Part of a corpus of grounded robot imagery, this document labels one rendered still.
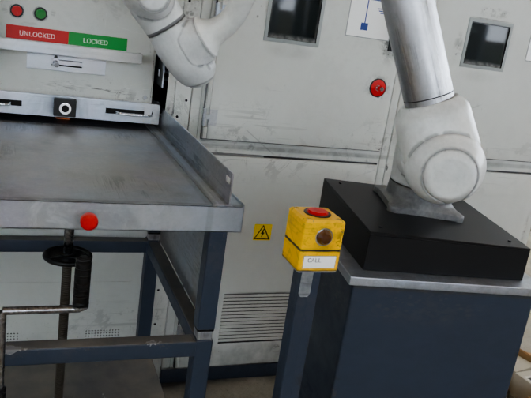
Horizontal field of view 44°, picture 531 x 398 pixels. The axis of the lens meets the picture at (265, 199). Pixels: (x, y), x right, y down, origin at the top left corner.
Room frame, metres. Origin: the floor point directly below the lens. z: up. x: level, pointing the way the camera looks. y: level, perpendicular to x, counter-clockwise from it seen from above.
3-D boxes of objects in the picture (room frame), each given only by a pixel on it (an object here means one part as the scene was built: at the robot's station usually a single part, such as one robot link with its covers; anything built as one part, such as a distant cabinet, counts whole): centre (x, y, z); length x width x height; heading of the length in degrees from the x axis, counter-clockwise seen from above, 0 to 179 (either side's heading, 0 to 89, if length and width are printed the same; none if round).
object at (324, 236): (1.09, -0.11, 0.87); 0.03 x 0.01 x 0.03; 112
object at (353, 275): (1.50, -0.36, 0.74); 0.45 x 0.45 x 0.02; 13
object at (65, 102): (1.81, 0.59, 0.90); 0.06 x 0.03 x 0.05; 112
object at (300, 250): (1.13, -0.10, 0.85); 0.08 x 0.08 x 0.10; 22
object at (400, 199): (1.56, -0.36, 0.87); 0.22 x 0.18 x 0.06; 6
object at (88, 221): (1.14, 0.32, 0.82); 0.04 x 0.03 x 0.03; 22
